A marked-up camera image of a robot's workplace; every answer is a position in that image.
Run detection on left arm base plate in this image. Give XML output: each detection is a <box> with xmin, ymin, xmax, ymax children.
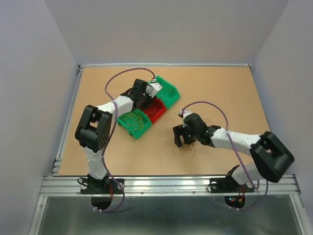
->
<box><xmin>77</xmin><ymin>177</ymin><xmax>124</xmax><ymax>195</ymax></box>

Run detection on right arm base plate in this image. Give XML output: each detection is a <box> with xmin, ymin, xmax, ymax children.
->
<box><xmin>206</xmin><ymin>177</ymin><xmax>254</xmax><ymax>193</ymax></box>

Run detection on red bin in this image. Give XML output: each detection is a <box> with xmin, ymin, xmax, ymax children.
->
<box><xmin>143</xmin><ymin>98</ymin><xmax>167</xmax><ymax>124</ymax></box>

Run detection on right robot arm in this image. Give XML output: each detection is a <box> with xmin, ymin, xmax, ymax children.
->
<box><xmin>173</xmin><ymin>112</ymin><xmax>294</xmax><ymax>192</ymax></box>

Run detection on cable bundle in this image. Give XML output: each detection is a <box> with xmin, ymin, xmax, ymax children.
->
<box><xmin>173</xmin><ymin>118</ymin><xmax>216</xmax><ymax>157</ymax></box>

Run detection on near green bin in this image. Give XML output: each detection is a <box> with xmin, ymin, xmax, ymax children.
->
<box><xmin>117</xmin><ymin>109</ymin><xmax>152</xmax><ymax>140</ymax></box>

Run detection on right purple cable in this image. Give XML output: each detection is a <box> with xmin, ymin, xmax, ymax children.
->
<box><xmin>179</xmin><ymin>101</ymin><xmax>269</xmax><ymax>212</ymax></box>

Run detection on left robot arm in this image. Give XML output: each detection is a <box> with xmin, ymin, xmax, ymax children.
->
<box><xmin>75</xmin><ymin>79</ymin><xmax>162</xmax><ymax>193</ymax></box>

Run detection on aluminium rail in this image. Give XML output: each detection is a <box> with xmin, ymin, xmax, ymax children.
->
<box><xmin>39</xmin><ymin>175</ymin><xmax>301</xmax><ymax>197</ymax></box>

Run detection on yellow cables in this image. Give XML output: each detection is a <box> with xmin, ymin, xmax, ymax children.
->
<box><xmin>121</xmin><ymin>111</ymin><xmax>149</xmax><ymax>130</ymax></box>

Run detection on green bin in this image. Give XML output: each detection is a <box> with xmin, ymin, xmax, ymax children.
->
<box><xmin>156</xmin><ymin>75</ymin><xmax>180</xmax><ymax>109</ymax></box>
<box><xmin>117</xmin><ymin>109</ymin><xmax>152</xmax><ymax>140</ymax></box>

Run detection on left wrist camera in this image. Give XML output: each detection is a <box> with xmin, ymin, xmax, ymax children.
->
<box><xmin>146</xmin><ymin>78</ymin><xmax>162</xmax><ymax>98</ymax></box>

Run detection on far green bin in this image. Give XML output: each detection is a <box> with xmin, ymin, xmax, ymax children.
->
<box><xmin>156</xmin><ymin>75</ymin><xmax>180</xmax><ymax>109</ymax></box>

